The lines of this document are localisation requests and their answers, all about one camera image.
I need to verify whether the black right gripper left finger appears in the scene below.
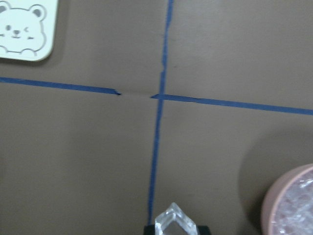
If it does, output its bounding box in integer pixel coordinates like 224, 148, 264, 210
143, 225, 155, 235

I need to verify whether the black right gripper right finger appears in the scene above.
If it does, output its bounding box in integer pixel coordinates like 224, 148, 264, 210
197, 225, 210, 235

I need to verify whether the clear ice cube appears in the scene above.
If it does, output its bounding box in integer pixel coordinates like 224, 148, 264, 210
155, 202, 199, 235

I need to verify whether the pink bowl of ice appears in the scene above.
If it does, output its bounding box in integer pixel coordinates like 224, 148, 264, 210
261, 164, 313, 235

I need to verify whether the cream bear serving tray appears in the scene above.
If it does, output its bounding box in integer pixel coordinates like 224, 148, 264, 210
0, 0, 59, 61

